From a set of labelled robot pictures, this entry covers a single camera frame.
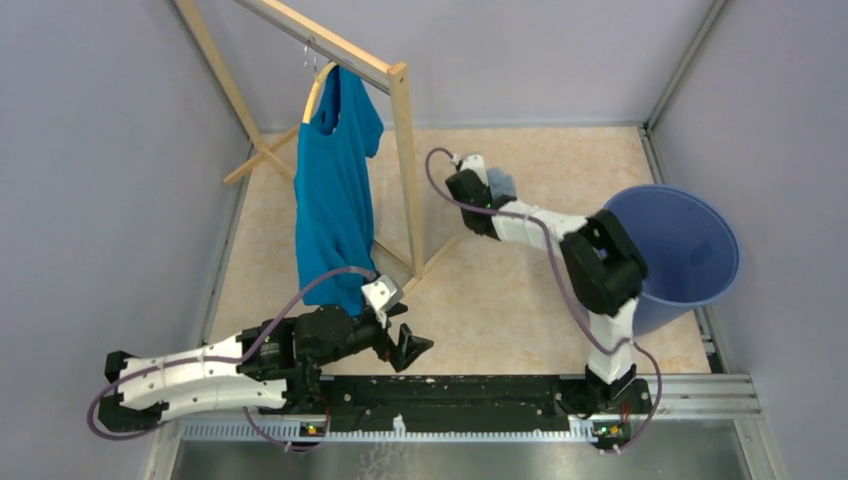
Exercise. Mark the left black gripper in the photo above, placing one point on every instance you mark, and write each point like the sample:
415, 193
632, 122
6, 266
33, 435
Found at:
409, 347

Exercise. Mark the light blue trash bag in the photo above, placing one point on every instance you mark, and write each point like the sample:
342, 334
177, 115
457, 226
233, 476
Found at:
501, 183

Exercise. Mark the wooden clothes rack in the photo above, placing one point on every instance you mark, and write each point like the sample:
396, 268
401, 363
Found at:
390, 79

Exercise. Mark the blue plastic trash bin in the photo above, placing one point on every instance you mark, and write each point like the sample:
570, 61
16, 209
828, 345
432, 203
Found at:
692, 253

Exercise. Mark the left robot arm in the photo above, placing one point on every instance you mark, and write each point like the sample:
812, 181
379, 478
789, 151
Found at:
275, 368

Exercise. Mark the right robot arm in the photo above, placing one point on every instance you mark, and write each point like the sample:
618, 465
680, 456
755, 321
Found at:
597, 267

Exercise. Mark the blue t-shirt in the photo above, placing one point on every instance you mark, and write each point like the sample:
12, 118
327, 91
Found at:
334, 211

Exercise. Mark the yellow clothes hanger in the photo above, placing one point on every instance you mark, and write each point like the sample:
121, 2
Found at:
316, 89

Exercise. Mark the metal hook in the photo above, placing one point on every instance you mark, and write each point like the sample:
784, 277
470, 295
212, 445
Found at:
310, 54

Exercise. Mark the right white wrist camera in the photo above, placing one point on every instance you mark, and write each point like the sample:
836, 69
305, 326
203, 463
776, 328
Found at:
474, 162

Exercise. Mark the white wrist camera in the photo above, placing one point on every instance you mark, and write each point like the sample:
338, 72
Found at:
474, 162
382, 294

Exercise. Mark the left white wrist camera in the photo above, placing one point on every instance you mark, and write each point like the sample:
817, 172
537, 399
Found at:
382, 294

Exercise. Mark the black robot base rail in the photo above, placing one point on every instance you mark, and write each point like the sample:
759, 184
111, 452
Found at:
464, 404

